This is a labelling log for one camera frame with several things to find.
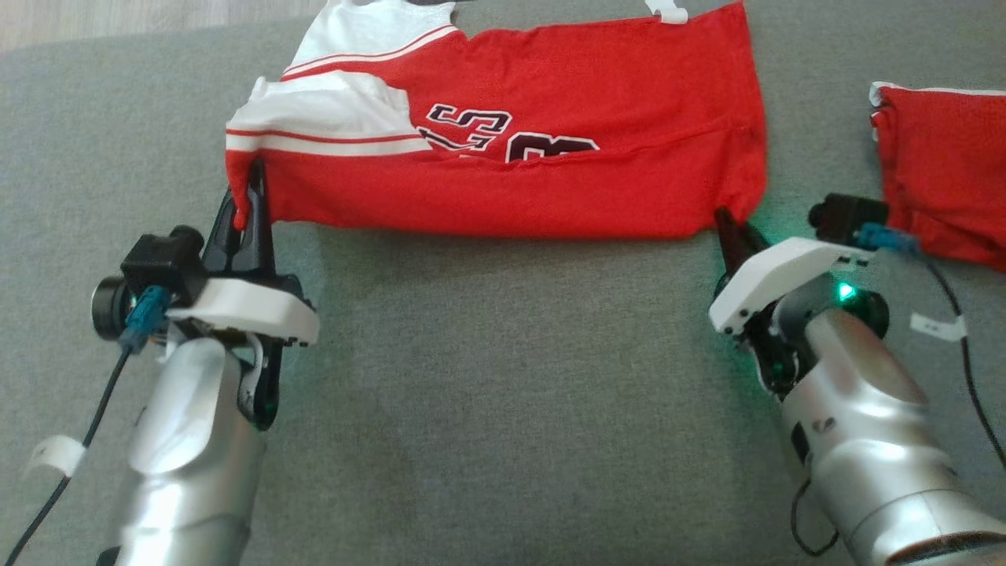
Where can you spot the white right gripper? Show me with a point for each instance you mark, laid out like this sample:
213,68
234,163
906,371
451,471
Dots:
786,267

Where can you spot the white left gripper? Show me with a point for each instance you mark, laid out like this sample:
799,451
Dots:
244,306

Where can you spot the red white numbered jersey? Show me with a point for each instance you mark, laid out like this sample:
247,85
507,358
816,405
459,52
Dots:
589,189

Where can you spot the red shorts with white stripe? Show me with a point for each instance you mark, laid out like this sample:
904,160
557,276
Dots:
943,173

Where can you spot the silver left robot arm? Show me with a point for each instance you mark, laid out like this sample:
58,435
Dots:
189,456

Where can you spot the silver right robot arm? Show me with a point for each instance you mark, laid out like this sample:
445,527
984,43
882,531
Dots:
864,440

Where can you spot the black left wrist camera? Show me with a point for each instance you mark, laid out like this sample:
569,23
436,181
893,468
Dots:
157,259

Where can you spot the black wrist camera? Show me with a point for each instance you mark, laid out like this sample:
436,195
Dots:
845,216
157,259

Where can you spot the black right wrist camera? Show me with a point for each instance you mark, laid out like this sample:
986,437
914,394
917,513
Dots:
845,216

